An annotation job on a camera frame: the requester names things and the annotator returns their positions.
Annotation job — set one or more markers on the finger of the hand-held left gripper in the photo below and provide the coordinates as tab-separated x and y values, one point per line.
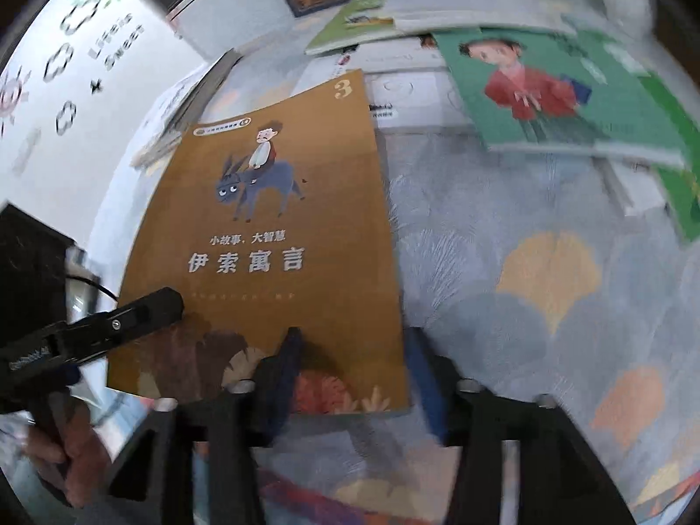
147	309

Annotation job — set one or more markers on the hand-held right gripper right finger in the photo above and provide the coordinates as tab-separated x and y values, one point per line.
424	388

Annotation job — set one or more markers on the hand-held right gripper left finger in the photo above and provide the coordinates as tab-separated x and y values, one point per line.
290	383

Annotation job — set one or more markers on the brown donkey cover book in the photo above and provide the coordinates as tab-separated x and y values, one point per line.
262	202

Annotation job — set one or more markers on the stack of thin books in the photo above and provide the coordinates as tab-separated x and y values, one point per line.
180	115

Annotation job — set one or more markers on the dark green cover book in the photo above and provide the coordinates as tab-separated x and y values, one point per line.
683	197

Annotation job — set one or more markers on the light green clock cover book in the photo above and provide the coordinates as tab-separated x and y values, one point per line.
339	33

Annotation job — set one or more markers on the person's left hand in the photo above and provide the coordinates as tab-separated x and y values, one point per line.
87	448

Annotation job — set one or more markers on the white flower outline book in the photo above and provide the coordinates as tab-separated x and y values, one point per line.
426	104

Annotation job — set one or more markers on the small white book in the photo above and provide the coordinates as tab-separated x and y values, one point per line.
634	191

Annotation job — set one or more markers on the white bookcase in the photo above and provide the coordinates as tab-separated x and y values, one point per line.
229	22

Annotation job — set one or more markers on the teal girl cover book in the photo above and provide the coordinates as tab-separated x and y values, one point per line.
618	104

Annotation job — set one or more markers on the white wall switch panel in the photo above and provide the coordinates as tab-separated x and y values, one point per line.
26	150

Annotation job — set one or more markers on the black cloud wall sticker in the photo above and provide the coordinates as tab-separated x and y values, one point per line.
59	64
66	118
79	17

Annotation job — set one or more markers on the red sun wall sticker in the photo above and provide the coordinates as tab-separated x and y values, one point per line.
11	95

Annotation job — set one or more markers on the black lettering wall sticker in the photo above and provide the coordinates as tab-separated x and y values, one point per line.
112	63

